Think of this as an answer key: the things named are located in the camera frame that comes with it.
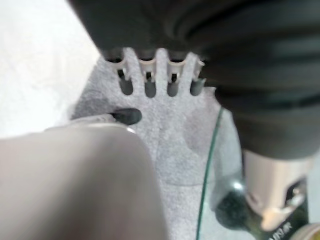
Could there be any pale yellow round fruit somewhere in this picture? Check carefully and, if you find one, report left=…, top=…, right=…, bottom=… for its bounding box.
left=297, top=223, right=320, bottom=240

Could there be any silver robot leg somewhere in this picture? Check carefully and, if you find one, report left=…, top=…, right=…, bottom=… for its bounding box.
left=0, top=114, right=165, bottom=240

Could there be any grey fluffy rug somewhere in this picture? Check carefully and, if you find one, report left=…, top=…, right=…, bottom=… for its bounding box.
left=69, top=46, right=244, bottom=240

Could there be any dark robot foot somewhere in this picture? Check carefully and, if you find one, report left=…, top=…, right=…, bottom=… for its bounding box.
left=111, top=107, right=143, bottom=126

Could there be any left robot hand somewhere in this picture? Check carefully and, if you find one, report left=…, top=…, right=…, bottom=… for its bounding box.
left=67, top=0, right=320, bottom=227

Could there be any black item with white print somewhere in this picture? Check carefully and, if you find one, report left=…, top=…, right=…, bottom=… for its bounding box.
left=259, top=217, right=295, bottom=240

